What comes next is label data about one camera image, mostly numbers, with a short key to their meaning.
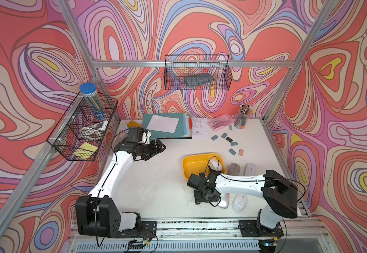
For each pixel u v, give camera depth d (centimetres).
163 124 114
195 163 97
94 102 75
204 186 61
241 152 101
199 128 115
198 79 88
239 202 78
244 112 103
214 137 109
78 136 75
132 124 113
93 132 71
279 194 45
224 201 82
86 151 64
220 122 119
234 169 91
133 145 58
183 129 111
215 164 91
